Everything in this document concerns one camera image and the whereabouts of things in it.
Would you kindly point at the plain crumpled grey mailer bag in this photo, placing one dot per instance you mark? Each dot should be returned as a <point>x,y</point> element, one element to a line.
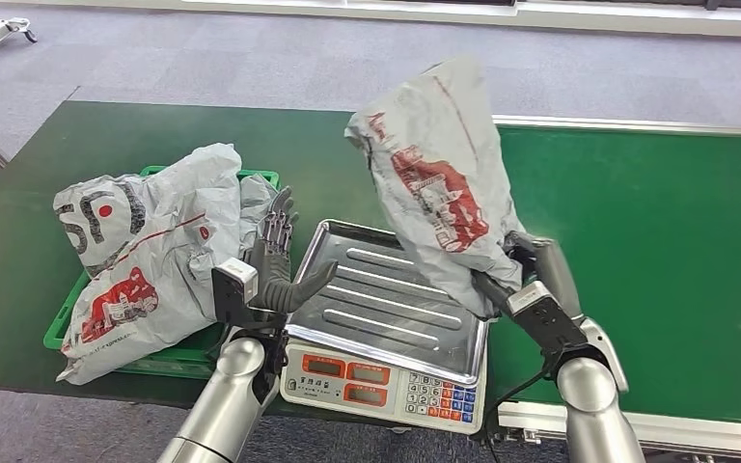
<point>254,214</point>

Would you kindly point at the green plastic crate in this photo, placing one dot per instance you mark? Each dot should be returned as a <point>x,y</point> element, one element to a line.
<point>179,361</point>

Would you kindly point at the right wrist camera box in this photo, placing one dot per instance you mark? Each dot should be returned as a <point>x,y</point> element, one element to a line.
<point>546,319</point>

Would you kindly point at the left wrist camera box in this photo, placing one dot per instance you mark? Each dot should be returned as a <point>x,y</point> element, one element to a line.
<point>233,287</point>

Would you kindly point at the steel scale tray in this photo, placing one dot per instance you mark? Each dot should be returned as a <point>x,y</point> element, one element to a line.
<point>377,313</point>

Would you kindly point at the large grey mailer black lettering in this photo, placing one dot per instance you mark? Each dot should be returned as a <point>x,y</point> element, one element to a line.
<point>153,268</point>

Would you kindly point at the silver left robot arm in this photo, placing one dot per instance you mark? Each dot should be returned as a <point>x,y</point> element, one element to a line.
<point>223,409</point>

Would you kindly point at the dark green table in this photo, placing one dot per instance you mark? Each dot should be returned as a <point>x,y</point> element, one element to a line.
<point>217,140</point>

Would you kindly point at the white electronic scale body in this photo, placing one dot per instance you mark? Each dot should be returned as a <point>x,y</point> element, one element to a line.
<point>377,396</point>

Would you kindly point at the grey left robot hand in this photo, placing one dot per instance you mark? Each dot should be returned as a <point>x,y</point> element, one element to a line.
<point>274,278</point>

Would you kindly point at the green conveyor belt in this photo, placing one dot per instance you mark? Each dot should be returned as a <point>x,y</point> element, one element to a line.
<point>632,223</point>

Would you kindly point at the grey mailer bag red print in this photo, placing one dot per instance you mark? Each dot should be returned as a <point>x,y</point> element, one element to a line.
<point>434,179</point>

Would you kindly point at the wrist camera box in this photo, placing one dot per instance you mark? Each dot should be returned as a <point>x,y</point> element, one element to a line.
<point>546,319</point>
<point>233,287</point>

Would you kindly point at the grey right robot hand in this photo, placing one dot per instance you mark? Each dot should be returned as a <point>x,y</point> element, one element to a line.
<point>556,268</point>

